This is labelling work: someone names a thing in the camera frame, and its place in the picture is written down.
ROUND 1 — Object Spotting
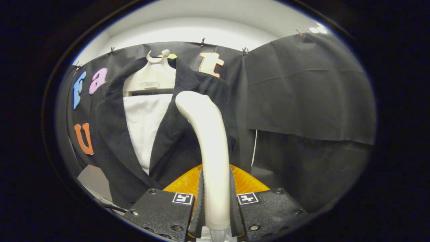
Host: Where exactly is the white shirt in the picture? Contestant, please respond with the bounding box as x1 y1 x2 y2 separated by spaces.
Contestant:
123 94 173 175

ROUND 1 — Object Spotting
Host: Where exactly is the thin white cable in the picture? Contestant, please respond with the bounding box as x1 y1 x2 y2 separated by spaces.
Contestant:
251 129 258 167

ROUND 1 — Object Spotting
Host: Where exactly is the grey cabinet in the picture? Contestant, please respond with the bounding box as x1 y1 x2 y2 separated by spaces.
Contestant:
77 165 113 202

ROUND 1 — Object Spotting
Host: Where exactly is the cream clothes hanger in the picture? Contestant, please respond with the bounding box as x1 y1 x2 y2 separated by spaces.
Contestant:
123 49 177 97

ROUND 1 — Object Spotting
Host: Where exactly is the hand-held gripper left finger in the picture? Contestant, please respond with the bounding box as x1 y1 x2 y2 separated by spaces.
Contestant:
122 165 204 242

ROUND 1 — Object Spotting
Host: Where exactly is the black jacket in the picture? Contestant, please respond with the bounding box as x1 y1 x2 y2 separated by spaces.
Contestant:
91 56 240 209

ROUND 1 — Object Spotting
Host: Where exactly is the black backdrop cloth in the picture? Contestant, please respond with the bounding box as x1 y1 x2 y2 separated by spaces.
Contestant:
55 32 377 214

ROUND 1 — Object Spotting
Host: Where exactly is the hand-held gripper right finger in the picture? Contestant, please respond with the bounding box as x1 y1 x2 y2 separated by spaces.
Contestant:
229 164 311 242

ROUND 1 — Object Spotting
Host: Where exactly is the white garment steamer with hose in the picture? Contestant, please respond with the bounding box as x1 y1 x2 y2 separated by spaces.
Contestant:
175 91 234 242

